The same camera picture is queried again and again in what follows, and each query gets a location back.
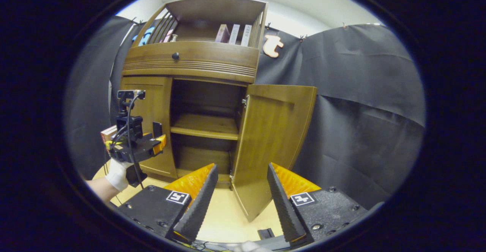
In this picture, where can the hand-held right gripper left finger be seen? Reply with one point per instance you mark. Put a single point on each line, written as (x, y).
(199, 202)

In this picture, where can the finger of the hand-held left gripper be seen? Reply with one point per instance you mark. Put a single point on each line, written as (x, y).
(161, 144)

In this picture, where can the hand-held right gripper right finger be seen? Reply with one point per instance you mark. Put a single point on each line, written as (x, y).
(284, 210)

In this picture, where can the wooden cabinet door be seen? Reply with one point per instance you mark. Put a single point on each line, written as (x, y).
(269, 142)
(155, 100)

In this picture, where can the wooden double-door shoe cabinet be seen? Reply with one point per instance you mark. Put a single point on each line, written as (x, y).
(205, 58)

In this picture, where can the wooden cabinet drawer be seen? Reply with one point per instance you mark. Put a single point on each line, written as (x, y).
(212, 60)

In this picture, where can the red book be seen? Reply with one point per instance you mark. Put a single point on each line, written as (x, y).
(107, 132)

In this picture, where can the wooden inner shelf board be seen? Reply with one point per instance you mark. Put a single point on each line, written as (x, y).
(205, 126)

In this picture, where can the black drawer knob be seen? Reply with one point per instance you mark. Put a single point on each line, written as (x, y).
(175, 56)

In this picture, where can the grey book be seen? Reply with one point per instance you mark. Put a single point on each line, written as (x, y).
(234, 34)

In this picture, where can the black backdrop cloth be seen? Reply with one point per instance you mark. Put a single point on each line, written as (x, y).
(360, 92)

